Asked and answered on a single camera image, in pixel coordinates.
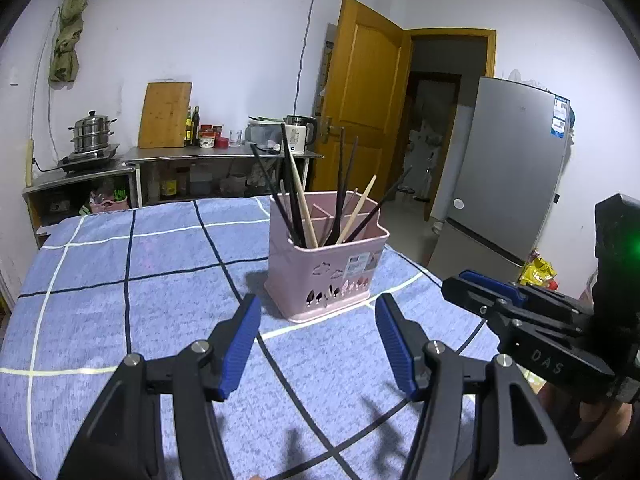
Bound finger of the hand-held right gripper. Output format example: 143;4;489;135
441;276;587;334
459;270;594;314

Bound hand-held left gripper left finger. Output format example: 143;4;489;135
57;292;263;480

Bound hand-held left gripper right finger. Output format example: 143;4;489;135
374;292;576;480

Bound pink plastic utensil basket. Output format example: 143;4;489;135
264;191;391;323

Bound beige wooden chopstick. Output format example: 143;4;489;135
335;175;378;246
284;134;319;250

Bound person's right hand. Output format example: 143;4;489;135
570;400;640;463

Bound yellow snack bag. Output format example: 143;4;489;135
517;250;558;288

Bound blue checked blanket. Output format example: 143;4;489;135
0;195;506;480

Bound grey refrigerator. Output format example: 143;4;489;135
427;76;573;273

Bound small pink storage basket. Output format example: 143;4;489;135
89;195;130;215

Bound steel counter table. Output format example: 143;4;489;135
120;145;325;206

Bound white electric kettle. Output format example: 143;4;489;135
285;115;317;155

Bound yellow wooden door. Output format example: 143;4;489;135
312;0;413;201

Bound black induction cooker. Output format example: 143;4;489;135
56;143;121;176

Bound wooden cutting board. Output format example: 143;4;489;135
137;81;193;149

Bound low steel stove table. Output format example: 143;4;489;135
21;167;138;251

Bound steel steamer pot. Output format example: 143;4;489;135
67;110;118;155

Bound green hanging cloth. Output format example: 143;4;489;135
48;0;103;83

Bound yellow door frame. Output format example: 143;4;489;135
402;27;498;221

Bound black wall cable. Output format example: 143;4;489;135
294;0;321;118

